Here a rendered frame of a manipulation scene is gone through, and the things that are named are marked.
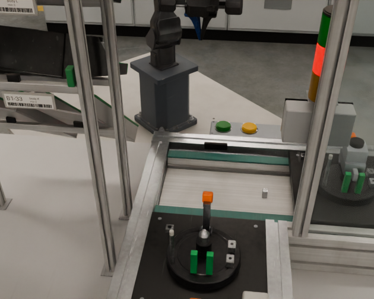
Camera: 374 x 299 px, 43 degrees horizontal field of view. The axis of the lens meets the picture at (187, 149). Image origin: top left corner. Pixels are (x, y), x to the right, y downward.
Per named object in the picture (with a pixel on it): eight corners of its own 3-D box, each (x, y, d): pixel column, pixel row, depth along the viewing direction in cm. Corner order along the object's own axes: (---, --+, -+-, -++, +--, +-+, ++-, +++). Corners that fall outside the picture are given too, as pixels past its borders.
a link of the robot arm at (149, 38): (145, 44, 134) (144, 22, 130) (174, 38, 137) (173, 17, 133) (155, 53, 129) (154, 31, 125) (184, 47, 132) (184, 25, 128)
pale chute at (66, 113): (86, 133, 121) (91, 117, 121) (135, 142, 118) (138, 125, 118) (29, 106, 94) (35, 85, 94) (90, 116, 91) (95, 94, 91)
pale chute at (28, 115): (31, 130, 122) (35, 113, 123) (76, 138, 119) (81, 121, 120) (-42, 102, 95) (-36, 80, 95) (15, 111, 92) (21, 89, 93)
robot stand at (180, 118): (170, 104, 157) (168, 48, 145) (197, 123, 148) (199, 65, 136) (133, 119, 149) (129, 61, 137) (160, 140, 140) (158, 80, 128)
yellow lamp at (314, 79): (306, 89, 84) (310, 64, 81) (335, 91, 83) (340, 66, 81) (308, 104, 80) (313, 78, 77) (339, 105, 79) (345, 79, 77)
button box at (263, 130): (210, 137, 134) (211, 119, 131) (285, 142, 133) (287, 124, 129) (208, 152, 129) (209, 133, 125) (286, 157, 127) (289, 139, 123)
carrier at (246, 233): (152, 218, 102) (149, 173, 94) (264, 226, 99) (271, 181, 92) (129, 315, 82) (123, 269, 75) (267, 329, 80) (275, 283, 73)
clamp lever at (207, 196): (200, 226, 93) (203, 190, 91) (211, 227, 93) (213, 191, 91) (199, 234, 90) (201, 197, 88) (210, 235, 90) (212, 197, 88)
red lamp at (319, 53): (310, 64, 81) (315, 37, 78) (340, 65, 80) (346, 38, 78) (313, 78, 77) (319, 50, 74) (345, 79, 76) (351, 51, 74)
